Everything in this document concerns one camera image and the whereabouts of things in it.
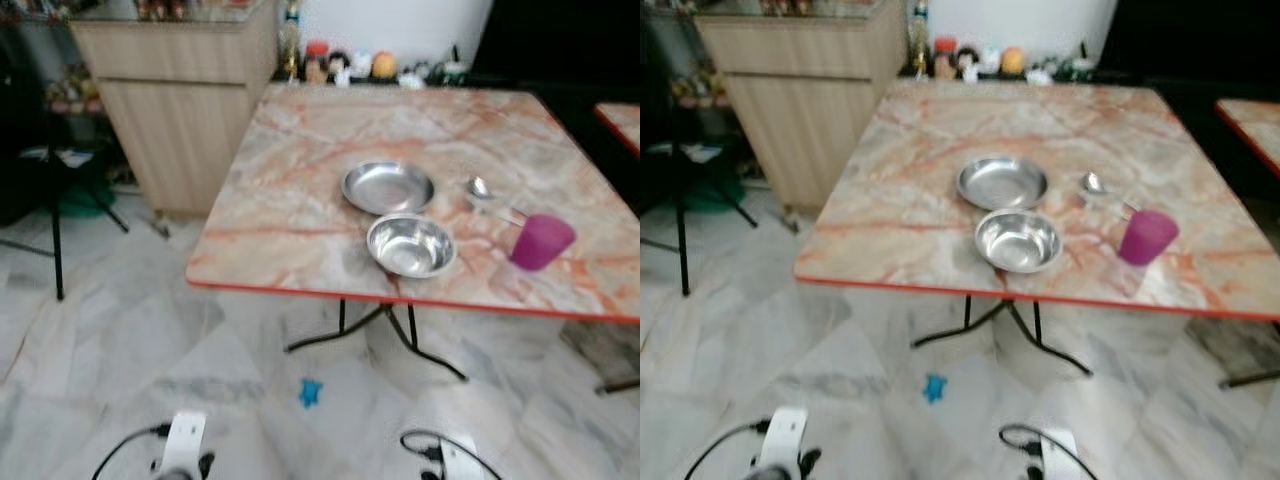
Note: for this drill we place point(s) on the orange ball ornament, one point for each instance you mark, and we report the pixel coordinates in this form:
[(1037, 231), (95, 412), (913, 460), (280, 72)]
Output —
[(1013, 61), (384, 65)]

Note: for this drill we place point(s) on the purple plastic cup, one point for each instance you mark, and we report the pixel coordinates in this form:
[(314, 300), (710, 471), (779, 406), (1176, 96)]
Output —
[(540, 245), (1147, 238)]

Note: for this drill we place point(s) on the black television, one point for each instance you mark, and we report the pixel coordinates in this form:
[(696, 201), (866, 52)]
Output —
[(560, 40), (1190, 38)]

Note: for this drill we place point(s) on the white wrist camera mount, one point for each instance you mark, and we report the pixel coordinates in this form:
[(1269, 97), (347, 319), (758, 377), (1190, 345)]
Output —
[(460, 460), (1060, 458), (782, 435), (183, 440)]

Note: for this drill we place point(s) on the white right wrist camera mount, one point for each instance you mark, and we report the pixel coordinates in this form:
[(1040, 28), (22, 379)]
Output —
[(460, 460), (1060, 458)]

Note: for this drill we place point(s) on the green plastic basin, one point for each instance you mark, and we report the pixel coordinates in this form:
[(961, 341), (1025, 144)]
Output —
[(715, 198), (88, 203)]

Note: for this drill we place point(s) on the small white ornament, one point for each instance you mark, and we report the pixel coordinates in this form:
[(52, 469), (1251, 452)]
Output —
[(1040, 75), (411, 79)]

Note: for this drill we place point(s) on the dark haired figurine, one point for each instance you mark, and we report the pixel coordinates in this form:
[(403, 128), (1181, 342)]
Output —
[(340, 66), (969, 62)]

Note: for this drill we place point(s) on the orange lidded jar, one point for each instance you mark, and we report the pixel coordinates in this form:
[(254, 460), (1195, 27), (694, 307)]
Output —
[(317, 60), (945, 57)]

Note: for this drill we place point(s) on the small blue star toy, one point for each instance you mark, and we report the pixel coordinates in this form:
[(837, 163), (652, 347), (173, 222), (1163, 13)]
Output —
[(310, 393), (934, 388)]

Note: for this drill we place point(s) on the stainless steel spoon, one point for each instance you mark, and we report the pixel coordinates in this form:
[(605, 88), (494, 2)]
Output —
[(1092, 182), (478, 187)]

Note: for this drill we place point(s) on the black tripod stand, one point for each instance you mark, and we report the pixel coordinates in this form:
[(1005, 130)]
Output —
[(684, 230), (57, 230)]

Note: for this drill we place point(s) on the white figurine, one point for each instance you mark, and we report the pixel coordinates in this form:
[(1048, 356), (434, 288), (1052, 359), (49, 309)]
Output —
[(361, 64), (990, 60)]

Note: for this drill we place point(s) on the shallow stainless steel plate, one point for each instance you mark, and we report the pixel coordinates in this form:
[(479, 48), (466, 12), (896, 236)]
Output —
[(388, 188), (1003, 184)]

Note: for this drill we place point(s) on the stainless steel bowl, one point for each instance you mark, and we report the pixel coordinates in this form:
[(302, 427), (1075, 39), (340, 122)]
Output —
[(1018, 242), (410, 248)]

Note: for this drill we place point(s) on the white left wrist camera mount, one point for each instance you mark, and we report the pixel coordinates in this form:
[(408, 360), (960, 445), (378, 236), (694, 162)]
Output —
[(782, 435), (183, 440)]

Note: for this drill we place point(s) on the light wooden cabinet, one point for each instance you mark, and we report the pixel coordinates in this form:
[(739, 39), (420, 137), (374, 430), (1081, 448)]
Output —
[(180, 120), (810, 110)]

